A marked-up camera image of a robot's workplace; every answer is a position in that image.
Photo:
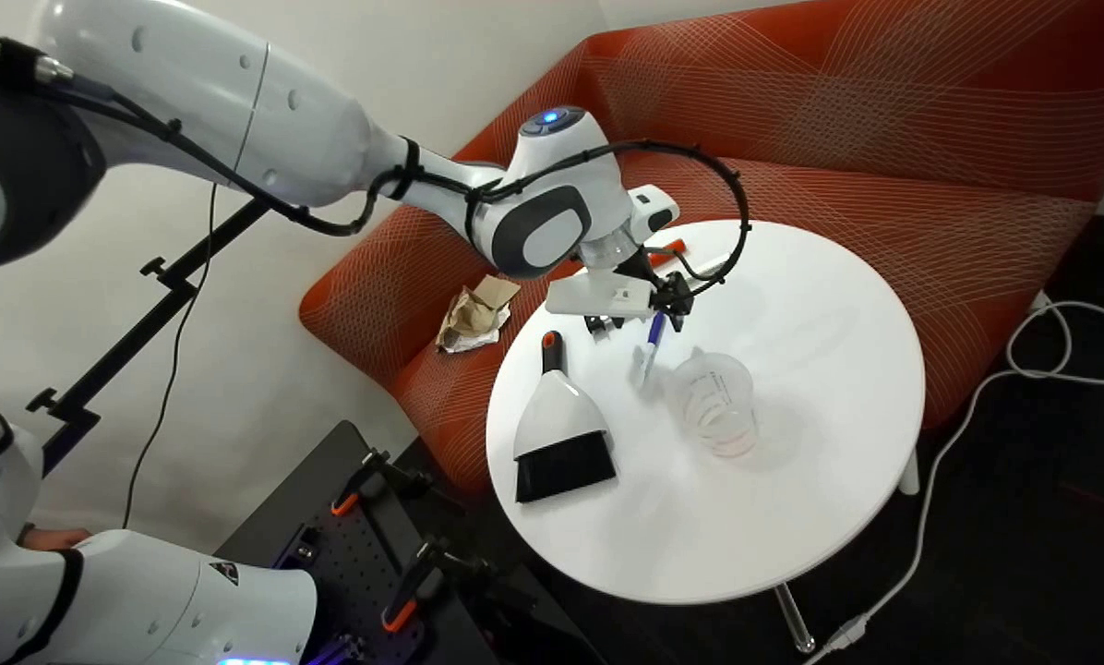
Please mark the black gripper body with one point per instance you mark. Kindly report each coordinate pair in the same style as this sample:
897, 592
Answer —
618, 262

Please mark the white marker with blue cap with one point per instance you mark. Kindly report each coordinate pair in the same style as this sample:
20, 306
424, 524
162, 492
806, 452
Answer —
649, 358

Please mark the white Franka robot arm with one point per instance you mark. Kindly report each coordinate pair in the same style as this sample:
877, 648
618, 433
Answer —
206, 97

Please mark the clear plastic cup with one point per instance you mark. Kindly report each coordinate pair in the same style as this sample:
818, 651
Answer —
717, 401

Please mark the crumpled brown paper wrapper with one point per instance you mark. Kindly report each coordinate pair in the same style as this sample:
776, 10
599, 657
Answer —
477, 316

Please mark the white brush with black bristles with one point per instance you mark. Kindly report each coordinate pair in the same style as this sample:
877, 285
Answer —
561, 430

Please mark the white round table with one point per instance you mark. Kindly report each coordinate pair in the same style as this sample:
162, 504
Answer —
722, 519

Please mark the orange fabric sofa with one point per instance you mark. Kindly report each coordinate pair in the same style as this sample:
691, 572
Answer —
886, 125

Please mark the black clamp with orange grip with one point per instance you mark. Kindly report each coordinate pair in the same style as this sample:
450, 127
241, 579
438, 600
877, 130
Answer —
413, 592
360, 484

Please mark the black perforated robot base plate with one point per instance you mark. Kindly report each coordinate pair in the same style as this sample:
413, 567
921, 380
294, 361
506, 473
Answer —
353, 556

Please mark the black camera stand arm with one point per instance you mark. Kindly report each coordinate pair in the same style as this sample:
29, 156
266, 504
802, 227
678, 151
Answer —
147, 322

